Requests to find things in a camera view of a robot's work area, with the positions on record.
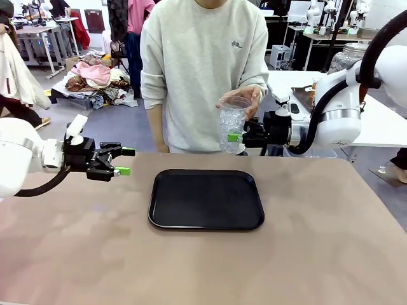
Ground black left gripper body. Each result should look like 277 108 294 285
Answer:
63 137 103 174

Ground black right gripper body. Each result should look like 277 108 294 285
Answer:
263 111 292 148

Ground tall clear iced cup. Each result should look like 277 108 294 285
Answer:
217 95 252 154

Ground person's right forearm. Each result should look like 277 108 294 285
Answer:
146 107 168 146

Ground person's left hand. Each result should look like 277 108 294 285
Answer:
222 86 263 121

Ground dark metal tray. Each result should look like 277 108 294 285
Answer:
291 85 319 114

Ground clear plastic storage bin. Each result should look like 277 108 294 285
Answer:
282 146 338 159

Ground black plastic tray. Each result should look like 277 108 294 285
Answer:
148 169 265 232

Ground person in grey sweatshirt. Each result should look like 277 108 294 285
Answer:
139 0 270 154

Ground white computer case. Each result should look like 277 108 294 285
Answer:
270 44 292 70

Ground pile of colourful clothes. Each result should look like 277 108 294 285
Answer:
52 50 139 111

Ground hanging blue jeans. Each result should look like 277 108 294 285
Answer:
123 31 144 99

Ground small cardboard box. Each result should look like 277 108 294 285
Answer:
65 56 82 71

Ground glass tea dispenser jar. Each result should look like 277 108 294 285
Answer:
327 43 369 76

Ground wooden background table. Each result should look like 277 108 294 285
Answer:
300 31 376 71

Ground black vertical pole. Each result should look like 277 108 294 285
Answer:
321 0 349 74

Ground hanging red garment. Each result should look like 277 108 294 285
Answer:
68 9 90 51

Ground bystander's leg and shoe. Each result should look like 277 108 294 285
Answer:
380 147 407 185

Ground grey metal desk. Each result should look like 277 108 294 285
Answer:
14 17 80 80

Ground steel rectangular container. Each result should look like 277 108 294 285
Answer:
357 27 382 41

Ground hanging dark patterned garment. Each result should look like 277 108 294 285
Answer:
107 0 130 44

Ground dark red board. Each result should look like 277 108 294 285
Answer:
84 9 103 34

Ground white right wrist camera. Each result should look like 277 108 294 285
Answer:
273 93 300 117

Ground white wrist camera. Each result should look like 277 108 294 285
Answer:
273 93 300 117
66 114 89 146

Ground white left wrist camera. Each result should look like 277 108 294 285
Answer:
66 114 89 146

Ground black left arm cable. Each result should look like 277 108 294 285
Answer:
14 165 71 198

